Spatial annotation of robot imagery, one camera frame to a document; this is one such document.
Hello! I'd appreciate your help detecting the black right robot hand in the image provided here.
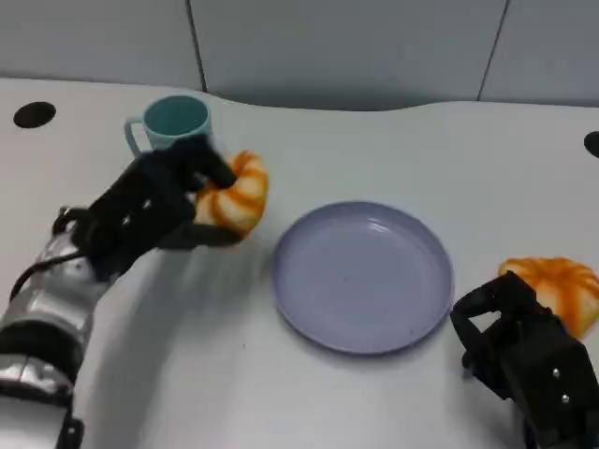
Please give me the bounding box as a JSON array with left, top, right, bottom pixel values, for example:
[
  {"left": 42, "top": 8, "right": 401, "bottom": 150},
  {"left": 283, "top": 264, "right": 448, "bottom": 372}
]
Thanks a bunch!
[{"left": 449, "top": 270, "right": 599, "bottom": 449}]

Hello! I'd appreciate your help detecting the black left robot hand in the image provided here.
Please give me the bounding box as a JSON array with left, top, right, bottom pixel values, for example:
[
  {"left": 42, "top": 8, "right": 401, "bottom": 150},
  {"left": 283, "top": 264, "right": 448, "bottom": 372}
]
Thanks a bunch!
[{"left": 86, "top": 138, "right": 250, "bottom": 284}]

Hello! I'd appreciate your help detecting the orange white toy bread roll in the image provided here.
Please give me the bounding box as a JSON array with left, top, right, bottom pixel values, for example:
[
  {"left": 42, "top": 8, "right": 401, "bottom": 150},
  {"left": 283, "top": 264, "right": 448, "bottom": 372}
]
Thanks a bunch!
[
  {"left": 193, "top": 149, "right": 271, "bottom": 236},
  {"left": 497, "top": 255, "right": 599, "bottom": 340}
]

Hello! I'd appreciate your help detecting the pale green mug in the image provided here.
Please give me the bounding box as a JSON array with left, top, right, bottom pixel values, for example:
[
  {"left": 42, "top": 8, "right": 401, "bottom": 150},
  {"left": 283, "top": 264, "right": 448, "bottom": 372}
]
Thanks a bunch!
[{"left": 124, "top": 94, "right": 212, "bottom": 156}]

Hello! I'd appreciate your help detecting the lilac plate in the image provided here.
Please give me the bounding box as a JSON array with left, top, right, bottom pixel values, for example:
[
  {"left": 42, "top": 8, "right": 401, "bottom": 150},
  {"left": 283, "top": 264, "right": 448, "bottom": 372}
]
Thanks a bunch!
[{"left": 271, "top": 200, "right": 455, "bottom": 355}]

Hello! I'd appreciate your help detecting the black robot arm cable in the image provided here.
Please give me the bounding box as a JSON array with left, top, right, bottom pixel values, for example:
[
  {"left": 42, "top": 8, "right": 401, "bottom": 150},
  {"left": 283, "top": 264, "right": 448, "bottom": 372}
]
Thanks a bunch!
[{"left": 8, "top": 205, "right": 95, "bottom": 303}]

